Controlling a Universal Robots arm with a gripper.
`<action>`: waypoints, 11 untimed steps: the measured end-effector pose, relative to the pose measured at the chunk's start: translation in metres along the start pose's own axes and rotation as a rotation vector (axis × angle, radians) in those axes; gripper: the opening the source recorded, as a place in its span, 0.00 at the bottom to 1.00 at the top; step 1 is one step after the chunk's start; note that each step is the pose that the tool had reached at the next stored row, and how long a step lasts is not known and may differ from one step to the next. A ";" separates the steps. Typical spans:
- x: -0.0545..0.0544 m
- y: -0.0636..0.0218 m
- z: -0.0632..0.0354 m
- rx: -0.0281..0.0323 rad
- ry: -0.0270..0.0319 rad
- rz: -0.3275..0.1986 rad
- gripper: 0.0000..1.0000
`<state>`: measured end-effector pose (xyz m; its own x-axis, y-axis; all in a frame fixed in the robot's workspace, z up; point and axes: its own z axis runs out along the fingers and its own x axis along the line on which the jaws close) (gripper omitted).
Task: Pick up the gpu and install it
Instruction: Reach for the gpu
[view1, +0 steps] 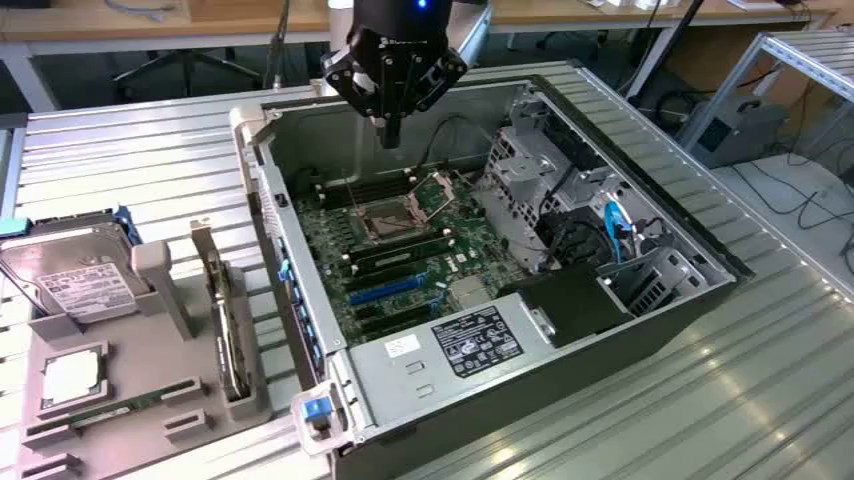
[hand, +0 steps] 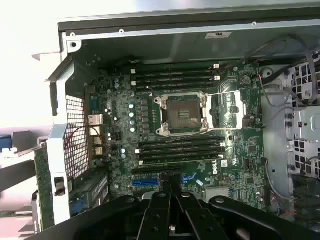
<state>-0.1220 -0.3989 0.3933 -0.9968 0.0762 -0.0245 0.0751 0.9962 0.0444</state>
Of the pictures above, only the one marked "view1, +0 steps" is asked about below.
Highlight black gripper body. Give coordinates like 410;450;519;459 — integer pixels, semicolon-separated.
347;0;454;69

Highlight green expansion card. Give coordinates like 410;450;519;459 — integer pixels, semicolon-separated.
189;218;260;404

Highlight black RAM slot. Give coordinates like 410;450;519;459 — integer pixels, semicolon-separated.
322;180;412;210
312;168;411;195

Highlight metal socket cover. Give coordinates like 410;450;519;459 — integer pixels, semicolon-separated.
406;171;470;221

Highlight perforated metal drive cage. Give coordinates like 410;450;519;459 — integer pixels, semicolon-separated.
478;123;630;272

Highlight thin metal locking lever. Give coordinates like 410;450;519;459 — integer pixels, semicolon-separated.
342;168;367;212

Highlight black office chair base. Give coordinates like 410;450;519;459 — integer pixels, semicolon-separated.
109;47;263;99

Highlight CPU socket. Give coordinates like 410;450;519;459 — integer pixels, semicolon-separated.
356;197;420;245

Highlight green motherboard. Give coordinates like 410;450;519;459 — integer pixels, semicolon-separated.
292;168;530;347

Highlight installed RAM stick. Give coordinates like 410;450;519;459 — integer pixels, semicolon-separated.
348;236;456;274

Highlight long wooden desk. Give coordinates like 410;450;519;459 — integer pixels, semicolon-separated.
0;0;334;114

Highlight black slanted stand pole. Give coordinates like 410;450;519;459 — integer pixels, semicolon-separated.
626;0;707;101

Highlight blue expansion slot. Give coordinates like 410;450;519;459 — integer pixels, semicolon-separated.
346;273;430;308

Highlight silver chipset heatsink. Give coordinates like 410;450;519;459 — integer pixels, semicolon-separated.
447;277;499;309

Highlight blue disk caddy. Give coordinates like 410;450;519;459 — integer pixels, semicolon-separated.
0;202;145;249

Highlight black expansion slot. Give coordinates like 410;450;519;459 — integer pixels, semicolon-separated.
355;298;436;327
363;309;443;340

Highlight grey box device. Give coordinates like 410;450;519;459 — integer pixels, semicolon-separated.
691;97;794;170

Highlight black air shroud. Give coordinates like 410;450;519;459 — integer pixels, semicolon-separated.
496;262;636;350

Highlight slotted metal disk bay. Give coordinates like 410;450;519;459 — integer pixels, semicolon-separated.
595;243;730;320

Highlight silver hard disk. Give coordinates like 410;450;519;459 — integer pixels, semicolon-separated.
0;219;152;324

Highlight grey power supply unit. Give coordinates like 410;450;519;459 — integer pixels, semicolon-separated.
344;292;559;427

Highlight grey parts rack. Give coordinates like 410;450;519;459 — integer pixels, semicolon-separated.
16;239;274;480

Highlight blue case latch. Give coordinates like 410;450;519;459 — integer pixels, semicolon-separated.
299;397;332;426

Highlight open dark PC case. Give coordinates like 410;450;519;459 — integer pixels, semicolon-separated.
228;73;755;480

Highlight silver CPU chip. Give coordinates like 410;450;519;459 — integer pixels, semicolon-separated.
39;349;108;404

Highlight green RAM stick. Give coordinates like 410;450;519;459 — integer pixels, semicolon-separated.
25;387;169;436

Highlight black arched wire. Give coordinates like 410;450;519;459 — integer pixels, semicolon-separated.
424;115;494;167

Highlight thin black hanging cable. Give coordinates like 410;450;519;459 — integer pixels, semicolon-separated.
266;0;294;92

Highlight grey cable on desk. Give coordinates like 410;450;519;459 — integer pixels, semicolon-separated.
104;0;180;22

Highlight blue data wire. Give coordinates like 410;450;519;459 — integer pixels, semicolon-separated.
602;198;634;265

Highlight aluminium frame table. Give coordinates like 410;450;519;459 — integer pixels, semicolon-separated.
678;27;854;154

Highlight black floor cables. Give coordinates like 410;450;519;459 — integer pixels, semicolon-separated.
729;152;854;257

